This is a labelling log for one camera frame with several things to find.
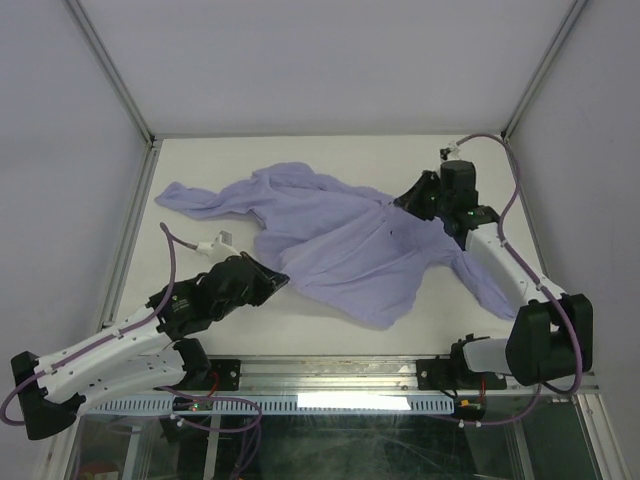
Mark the grey slotted cable duct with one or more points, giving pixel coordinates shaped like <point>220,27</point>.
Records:
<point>297,404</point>

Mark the small black circuit board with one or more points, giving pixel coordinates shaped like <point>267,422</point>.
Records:
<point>192,405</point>

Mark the aluminium corner post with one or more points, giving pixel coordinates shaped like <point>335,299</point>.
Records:
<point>551,54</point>
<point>106,63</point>

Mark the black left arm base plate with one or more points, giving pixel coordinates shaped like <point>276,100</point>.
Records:
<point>210,374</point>

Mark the aluminium front frame rail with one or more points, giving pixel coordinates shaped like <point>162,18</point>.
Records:
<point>292,374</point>

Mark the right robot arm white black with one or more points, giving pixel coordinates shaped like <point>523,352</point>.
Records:
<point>552,334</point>

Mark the right aluminium corner post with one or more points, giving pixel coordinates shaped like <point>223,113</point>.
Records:
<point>551,54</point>

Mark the aluminium side rail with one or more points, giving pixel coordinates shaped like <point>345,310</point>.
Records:
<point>537,240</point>
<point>110,299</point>

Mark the right aluminium side rail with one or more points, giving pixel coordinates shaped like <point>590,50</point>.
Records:
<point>537,240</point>

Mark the left aluminium corner post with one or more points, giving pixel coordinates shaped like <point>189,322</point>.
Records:
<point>106,63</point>

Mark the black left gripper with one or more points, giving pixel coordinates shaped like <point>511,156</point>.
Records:
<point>268,283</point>

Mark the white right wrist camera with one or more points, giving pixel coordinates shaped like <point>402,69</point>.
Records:
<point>451,152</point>

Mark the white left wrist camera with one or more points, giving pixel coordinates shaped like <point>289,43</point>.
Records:
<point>221,245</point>

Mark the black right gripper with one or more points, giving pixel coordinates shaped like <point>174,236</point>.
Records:
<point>410,200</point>

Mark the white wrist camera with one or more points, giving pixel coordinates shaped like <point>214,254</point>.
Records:
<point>221,245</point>
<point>451,152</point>

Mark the black orange power connector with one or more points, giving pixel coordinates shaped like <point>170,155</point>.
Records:
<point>469,409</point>

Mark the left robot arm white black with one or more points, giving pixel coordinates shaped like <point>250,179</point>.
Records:
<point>154,347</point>

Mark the left aluminium side rail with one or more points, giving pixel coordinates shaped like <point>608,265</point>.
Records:
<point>110,299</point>

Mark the lilac zip-up jacket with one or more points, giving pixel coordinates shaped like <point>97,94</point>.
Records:
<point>346,246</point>

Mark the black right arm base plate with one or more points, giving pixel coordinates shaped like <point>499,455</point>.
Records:
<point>440,373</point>

